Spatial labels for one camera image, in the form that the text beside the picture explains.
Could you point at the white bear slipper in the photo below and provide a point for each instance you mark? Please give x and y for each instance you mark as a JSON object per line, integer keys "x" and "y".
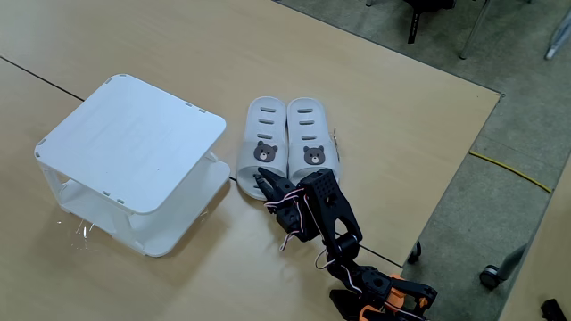
{"x": 265, "y": 129}
{"x": 308, "y": 127}

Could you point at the white two-tier plastic box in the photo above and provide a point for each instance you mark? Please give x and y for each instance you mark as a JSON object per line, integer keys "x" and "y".
{"x": 134, "y": 142}

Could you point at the black caster wheel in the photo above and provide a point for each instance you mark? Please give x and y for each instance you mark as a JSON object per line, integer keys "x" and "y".
{"x": 415, "y": 253}

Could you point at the grey caster wheel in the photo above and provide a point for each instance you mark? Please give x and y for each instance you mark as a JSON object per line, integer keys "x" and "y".
{"x": 490, "y": 274}

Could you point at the black chair leg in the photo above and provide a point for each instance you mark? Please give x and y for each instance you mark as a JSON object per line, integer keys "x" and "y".
{"x": 415, "y": 22}

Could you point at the metal chair leg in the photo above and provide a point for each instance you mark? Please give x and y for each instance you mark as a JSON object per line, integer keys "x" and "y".
{"x": 473, "y": 31}

